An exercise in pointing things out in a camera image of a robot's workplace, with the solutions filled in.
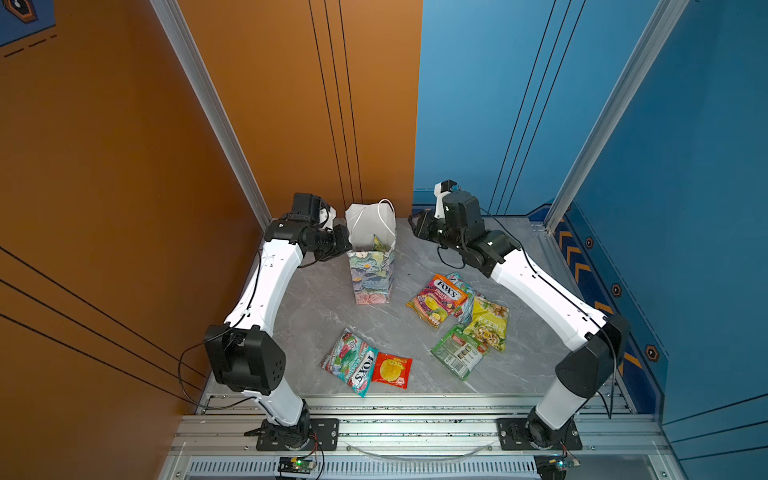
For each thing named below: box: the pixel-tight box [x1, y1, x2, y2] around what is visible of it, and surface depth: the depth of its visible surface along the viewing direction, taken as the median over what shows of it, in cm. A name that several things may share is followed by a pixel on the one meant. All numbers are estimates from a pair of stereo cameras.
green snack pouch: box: [430, 324, 490, 381], surface depth 88 cm
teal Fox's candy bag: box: [320, 328, 379, 398], surface depth 84 cm
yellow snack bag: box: [463, 296, 509, 353], surface depth 91 cm
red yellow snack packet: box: [372, 352, 413, 389], surface depth 84 cm
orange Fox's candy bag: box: [406, 273, 469, 328], surface depth 96 cm
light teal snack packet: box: [446, 272, 475, 324], surface depth 96 cm
